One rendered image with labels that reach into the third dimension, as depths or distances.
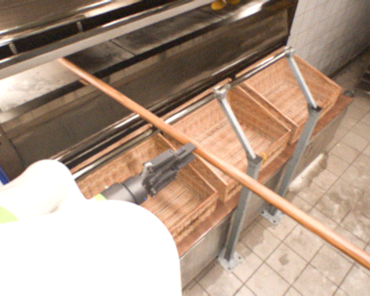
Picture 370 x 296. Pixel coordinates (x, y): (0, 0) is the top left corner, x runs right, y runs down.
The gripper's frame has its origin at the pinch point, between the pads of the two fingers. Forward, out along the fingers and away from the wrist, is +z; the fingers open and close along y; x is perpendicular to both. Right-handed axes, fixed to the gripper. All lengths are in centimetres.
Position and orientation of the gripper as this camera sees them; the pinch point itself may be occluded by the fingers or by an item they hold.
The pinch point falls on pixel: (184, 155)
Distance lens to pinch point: 84.2
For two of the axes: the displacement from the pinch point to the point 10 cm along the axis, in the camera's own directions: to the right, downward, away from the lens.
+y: 0.0, 6.9, 7.3
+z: 7.2, -5.0, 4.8
